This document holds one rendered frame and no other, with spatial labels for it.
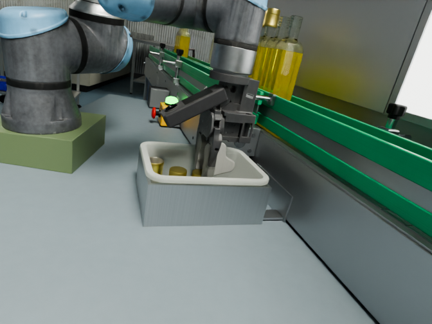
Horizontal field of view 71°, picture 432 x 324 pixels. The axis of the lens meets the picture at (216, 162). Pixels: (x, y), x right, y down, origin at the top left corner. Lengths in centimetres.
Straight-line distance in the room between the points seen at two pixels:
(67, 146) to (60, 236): 22
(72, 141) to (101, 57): 21
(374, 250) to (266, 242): 17
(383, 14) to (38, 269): 75
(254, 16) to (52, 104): 42
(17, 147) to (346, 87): 72
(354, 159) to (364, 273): 17
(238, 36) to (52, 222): 41
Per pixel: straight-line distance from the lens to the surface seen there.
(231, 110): 55
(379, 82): 72
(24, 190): 63
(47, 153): 69
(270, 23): 88
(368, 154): 49
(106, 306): 40
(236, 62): 51
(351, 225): 49
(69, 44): 70
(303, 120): 61
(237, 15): 51
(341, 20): 86
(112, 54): 76
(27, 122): 69
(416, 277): 43
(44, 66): 68
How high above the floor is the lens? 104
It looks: 21 degrees down
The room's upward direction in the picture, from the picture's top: 11 degrees clockwise
